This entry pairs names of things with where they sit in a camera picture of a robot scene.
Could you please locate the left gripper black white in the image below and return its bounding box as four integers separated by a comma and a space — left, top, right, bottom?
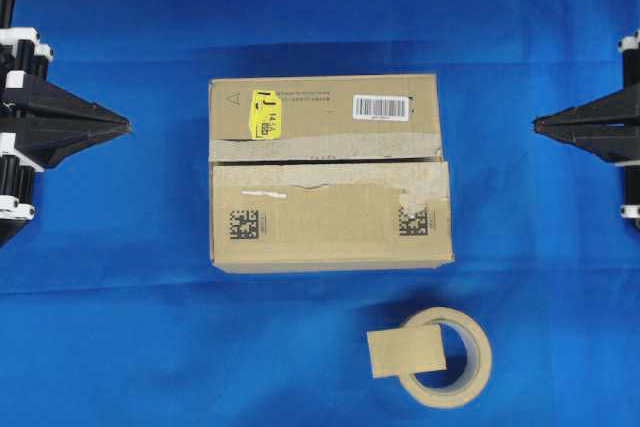
1, 27, 131, 221

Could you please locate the brown cardboard box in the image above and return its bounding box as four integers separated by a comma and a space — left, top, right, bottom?
209, 74, 455, 274

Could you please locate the beige cut tape piece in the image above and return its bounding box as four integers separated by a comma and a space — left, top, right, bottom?
367, 324, 446, 378

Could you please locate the beige masking tape roll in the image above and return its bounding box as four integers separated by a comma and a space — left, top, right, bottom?
399, 307, 493, 409

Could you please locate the blue table cloth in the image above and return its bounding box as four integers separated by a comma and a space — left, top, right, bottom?
1, 0, 639, 426

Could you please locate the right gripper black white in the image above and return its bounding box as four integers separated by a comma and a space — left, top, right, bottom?
532, 29, 640, 221

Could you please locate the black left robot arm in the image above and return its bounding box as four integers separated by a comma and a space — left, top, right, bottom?
1, 0, 131, 227

